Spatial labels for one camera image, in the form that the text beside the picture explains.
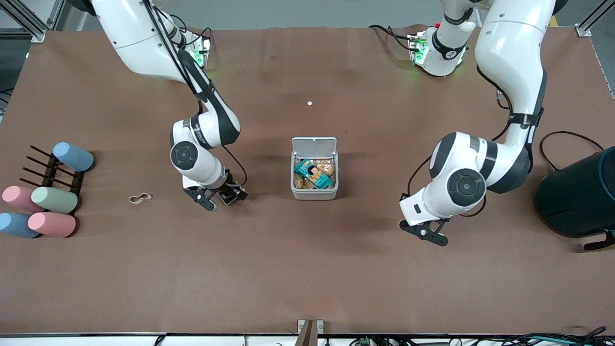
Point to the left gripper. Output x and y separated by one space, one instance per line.
403 196

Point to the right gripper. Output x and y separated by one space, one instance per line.
231 191

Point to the black snack wrapper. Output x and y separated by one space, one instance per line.
227 197

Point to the beige rubber band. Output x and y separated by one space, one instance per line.
132 199

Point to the white square trash bin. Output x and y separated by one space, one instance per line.
314 193

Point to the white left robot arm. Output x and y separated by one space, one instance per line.
509 48

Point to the left arm base control box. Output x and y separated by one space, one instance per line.
417 48

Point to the right arm base control box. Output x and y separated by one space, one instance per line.
201 50

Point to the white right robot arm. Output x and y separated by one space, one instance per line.
134 38

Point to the teal snack package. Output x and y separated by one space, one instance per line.
313 174

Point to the brown paper table cover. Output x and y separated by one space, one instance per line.
307 269

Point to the blue cup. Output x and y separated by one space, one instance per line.
17 225
73 156

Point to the pale green cup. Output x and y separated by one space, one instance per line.
55 200

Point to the pink cup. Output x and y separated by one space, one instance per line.
52 225
17 198

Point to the black peg cup rack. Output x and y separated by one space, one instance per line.
50 175

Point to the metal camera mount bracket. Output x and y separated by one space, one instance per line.
310 331

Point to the aluminium frame profile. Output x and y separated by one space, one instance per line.
29 24
588 28

